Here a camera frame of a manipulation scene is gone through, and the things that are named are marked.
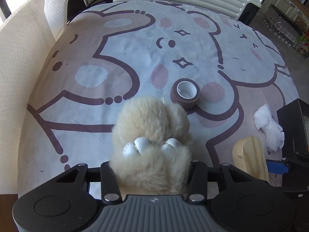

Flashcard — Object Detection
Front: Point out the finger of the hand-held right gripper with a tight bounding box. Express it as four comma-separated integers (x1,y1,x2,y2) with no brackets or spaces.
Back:
267,151,309,175
273,185,309,199

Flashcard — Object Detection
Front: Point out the pack of water bottles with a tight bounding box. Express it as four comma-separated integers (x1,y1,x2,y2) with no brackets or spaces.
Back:
264,3,305,47

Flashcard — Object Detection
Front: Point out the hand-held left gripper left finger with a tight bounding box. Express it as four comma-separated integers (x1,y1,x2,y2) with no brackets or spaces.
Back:
55,161,122,203

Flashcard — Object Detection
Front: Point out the beige fluffy plush toy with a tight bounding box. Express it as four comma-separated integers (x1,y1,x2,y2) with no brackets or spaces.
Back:
109,96,195,197

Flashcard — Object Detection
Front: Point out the bear printed blanket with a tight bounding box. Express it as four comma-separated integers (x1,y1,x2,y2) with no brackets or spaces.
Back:
17,0,300,195

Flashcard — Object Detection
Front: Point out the green carton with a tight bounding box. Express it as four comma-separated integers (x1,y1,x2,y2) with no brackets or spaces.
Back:
293,29,309,59

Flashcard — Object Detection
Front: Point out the white foam sheet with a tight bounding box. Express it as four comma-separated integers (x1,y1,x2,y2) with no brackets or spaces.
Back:
44,0,70,40

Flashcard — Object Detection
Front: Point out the brown tape roll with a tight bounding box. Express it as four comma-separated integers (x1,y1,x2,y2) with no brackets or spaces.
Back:
170,78,201,111

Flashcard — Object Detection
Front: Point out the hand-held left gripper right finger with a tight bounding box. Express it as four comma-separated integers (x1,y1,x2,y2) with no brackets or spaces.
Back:
187,161,254,203

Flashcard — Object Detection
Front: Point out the black cardboard box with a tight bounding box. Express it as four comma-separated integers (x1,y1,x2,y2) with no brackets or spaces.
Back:
276,99,309,160

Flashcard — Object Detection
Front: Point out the white paper towel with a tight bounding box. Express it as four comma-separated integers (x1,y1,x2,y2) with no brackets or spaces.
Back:
0,0,56,195

